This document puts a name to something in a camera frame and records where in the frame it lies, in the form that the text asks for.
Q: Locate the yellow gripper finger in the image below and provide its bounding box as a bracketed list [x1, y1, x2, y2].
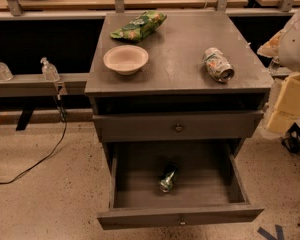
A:
[275, 73, 300, 116]
[266, 111, 297, 134]

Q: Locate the green soda can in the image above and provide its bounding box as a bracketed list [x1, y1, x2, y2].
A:
[158, 163, 179, 193]

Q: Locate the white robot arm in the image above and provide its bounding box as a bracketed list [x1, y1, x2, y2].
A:
[257, 8, 300, 135]

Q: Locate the closed grey top drawer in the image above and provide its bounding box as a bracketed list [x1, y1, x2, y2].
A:
[93, 111, 263, 143]

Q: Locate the white patterned soda can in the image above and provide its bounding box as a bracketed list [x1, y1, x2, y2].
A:
[203, 47, 235, 83]

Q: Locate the grey drawer cabinet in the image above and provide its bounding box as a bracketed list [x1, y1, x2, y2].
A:
[85, 11, 273, 157]

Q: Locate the open grey middle drawer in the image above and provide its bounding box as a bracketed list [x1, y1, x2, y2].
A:
[98, 140, 262, 230]

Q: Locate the white paper bowl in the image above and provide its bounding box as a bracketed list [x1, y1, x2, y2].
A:
[103, 45, 149, 75]

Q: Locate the green chip bag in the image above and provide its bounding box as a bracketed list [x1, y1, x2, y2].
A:
[110, 11, 167, 42]

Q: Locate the clear pump bottle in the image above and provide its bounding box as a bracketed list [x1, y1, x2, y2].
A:
[40, 57, 60, 82]

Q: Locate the clear bottle far left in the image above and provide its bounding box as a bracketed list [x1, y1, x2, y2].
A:
[0, 62, 13, 81]

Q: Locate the black floor cable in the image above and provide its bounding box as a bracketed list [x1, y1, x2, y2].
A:
[0, 83, 68, 187]

